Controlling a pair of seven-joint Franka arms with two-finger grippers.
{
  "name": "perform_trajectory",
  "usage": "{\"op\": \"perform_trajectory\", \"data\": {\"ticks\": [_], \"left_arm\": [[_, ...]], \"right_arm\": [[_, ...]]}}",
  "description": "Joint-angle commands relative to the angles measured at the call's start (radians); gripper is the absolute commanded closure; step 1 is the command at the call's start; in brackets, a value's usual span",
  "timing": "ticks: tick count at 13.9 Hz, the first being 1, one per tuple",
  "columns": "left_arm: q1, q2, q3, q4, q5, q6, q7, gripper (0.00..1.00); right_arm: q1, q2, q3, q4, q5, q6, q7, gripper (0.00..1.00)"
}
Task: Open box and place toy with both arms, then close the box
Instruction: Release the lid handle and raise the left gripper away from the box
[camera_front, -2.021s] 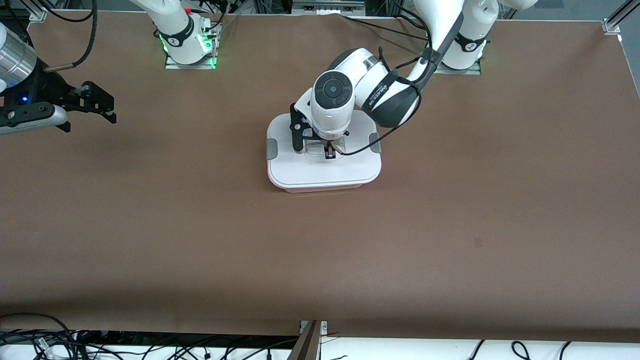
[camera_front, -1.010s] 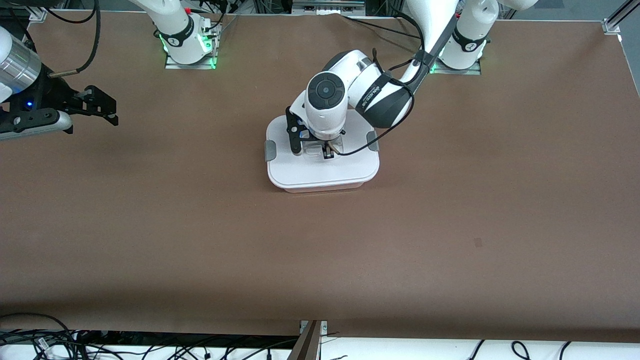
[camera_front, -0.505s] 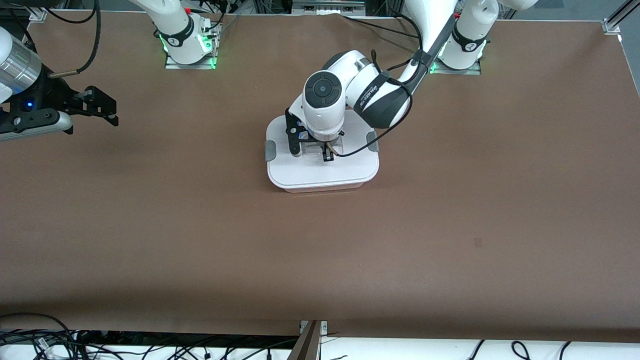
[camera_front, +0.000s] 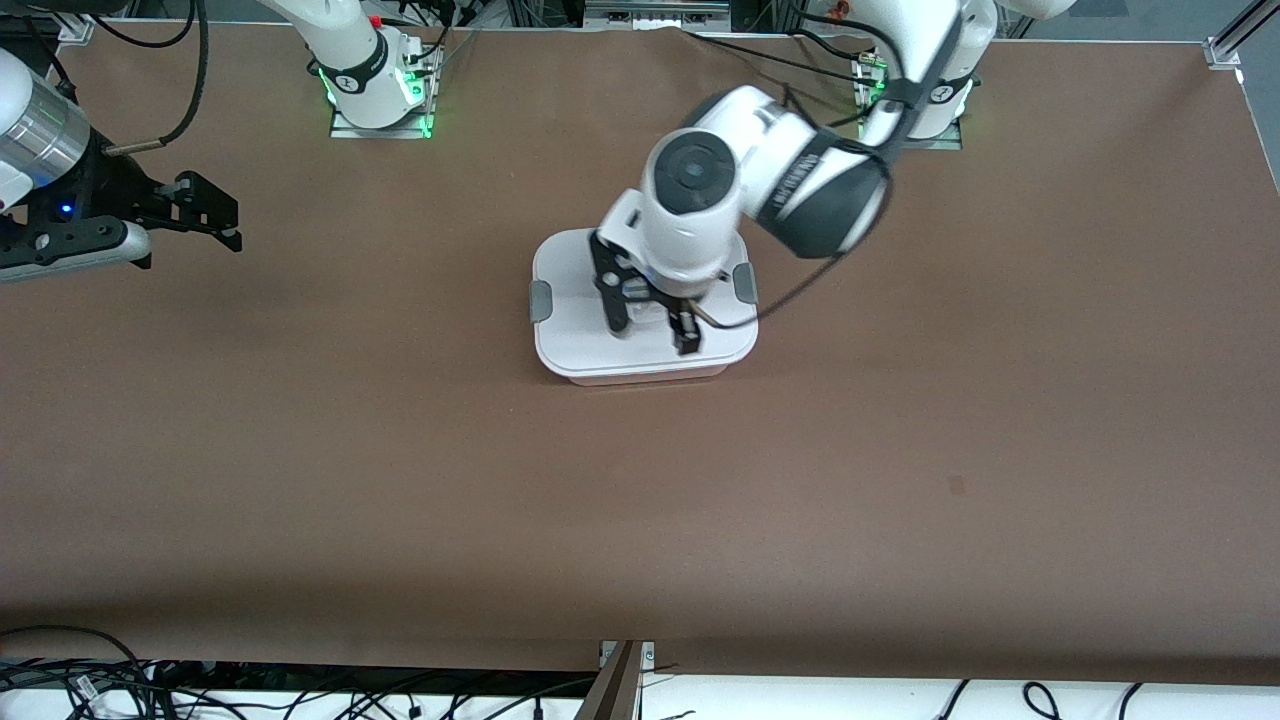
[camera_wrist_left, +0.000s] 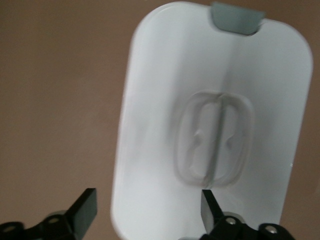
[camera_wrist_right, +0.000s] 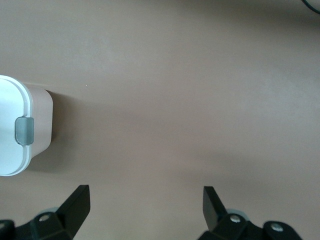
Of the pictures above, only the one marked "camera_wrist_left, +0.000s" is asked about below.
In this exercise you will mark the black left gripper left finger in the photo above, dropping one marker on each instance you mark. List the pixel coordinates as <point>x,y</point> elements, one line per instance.
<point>80,212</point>

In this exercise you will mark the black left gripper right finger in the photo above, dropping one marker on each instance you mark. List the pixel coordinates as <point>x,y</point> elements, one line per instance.
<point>212,212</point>

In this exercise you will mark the white plastic box lid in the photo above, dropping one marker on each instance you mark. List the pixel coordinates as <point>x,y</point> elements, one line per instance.
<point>155,100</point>

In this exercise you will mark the grey lid latch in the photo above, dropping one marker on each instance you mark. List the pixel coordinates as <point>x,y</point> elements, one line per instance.
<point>190,238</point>
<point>235,20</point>

